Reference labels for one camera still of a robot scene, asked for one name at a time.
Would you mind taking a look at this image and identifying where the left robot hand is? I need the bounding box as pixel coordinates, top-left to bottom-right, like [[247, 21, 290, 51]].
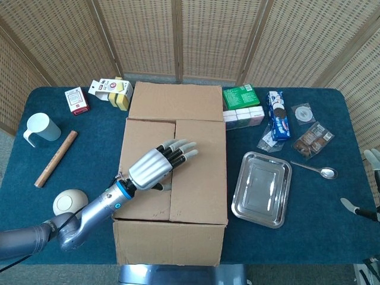
[[128, 138, 199, 191]]

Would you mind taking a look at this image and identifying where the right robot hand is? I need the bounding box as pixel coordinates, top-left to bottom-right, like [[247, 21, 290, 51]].
[[340, 148, 380, 223]]

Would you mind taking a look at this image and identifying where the red-topped cardboard box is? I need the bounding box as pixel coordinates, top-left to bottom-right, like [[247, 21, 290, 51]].
[[111, 81, 229, 267]]

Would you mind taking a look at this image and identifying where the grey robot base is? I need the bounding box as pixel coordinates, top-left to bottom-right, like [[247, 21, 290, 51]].
[[118, 263, 247, 285]]

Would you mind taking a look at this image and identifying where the small red white box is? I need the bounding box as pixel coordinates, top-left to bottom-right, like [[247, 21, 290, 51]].
[[64, 86, 91, 116]]

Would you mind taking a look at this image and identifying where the blue Oreo cookie box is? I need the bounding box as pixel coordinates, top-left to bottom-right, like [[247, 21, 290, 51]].
[[265, 90, 292, 142]]

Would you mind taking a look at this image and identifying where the green carton box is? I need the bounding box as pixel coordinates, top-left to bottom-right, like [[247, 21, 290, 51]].
[[221, 84, 261, 110]]

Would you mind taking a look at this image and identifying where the metal spoon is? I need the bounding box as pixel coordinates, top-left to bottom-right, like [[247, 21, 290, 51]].
[[290, 160, 339, 180]]

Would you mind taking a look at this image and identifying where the blue table cloth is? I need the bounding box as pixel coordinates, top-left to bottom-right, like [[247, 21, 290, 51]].
[[0, 85, 378, 265]]

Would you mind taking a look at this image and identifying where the brown snack packet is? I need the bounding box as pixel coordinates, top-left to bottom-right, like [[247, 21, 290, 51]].
[[292, 121, 335, 161]]

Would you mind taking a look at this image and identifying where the yellow sponge pack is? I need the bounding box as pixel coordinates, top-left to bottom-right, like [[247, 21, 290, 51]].
[[88, 76, 134, 112]]

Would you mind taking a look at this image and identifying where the stainless steel tray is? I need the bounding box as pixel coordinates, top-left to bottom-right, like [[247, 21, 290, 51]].
[[230, 151, 293, 229]]

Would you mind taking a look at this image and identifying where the beige bowl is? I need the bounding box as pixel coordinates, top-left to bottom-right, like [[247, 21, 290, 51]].
[[52, 188, 90, 222]]

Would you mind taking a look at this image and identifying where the wooden rolling pin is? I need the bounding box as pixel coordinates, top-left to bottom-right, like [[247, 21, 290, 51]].
[[34, 130, 79, 188]]

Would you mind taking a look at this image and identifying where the clear bag with white disc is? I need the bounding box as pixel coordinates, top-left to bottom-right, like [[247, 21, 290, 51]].
[[290, 102, 316, 126]]

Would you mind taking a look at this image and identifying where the small clear plastic bag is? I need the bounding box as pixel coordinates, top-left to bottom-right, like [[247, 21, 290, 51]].
[[256, 124, 281, 153]]

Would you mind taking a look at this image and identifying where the pocket tissue multipack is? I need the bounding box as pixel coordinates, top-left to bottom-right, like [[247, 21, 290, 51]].
[[223, 106, 265, 131]]

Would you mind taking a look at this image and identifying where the white plastic mug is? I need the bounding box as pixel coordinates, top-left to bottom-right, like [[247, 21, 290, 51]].
[[23, 112, 62, 148]]

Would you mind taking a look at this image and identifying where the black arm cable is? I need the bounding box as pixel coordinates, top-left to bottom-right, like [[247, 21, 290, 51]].
[[0, 204, 90, 273]]

